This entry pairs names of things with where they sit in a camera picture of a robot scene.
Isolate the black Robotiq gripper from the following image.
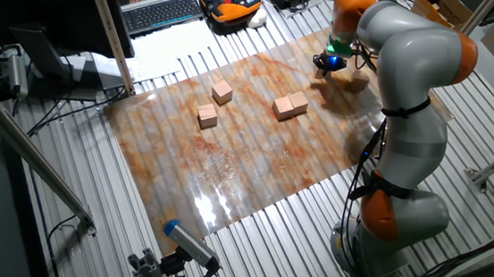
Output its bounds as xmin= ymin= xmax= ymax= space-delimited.
xmin=312 ymin=51 xmax=350 ymax=80

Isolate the white computer mouse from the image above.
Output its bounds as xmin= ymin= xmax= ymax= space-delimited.
xmin=245 ymin=8 xmax=270 ymax=30

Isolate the orange black teach pendant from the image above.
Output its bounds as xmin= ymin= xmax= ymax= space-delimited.
xmin=197 ymin=0 xmax=264 ymax=30

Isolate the orange marble pattern mat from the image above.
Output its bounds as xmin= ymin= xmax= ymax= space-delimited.
xmin=97 ymin=22 xmax=396 ymax=260

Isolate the brown cardboard box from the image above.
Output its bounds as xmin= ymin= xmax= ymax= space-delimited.
xmin=409 ymin=0 xmax=476 ymax=35

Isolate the white paper sheet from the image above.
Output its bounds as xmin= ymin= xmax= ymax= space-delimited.
xmin=127 ymin=17 xmax=223 ymax=69
xmin=126 ymin=56 xmax=184 ymax=83

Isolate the black computer keyboard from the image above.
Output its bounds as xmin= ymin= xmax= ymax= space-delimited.
xmin=120 ymin=0 xmax=206 ymax=39

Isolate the black computer monitor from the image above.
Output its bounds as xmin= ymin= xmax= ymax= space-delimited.
xmin=0 ymin=0 xmax=136 ymax=71

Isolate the grey monitor stand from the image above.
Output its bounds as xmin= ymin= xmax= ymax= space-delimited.
xmin=10 ymin=16 xmax=129 ymax=109

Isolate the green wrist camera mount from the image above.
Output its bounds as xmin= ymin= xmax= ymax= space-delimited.
xmin=324 ymin=29 xmax=356 ymax=60

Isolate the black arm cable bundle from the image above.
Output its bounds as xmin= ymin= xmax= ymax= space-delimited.
xmin=317 ymin=0 xmax=440 ymax=277

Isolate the beige upright frame post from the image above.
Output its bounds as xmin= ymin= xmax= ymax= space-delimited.
xmin=90 ymin=0 xmax=138 ymax=101

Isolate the silver camera with blue cap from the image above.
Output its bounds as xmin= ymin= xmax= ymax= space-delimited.
xmin=162 ymin=214 xmax=222 ymax=276

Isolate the thick black floor cable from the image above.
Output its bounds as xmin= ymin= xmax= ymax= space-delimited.
xmin=393 ymin=222 xmax=494 ymax=277

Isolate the black table cable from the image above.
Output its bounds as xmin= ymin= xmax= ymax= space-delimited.
xmin=22 ymin=86 xmax=131 ymax=137

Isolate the long aluminium frame rail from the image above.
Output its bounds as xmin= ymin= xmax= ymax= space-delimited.
xmin=0 ymin=54 xmax=98 ymax=245

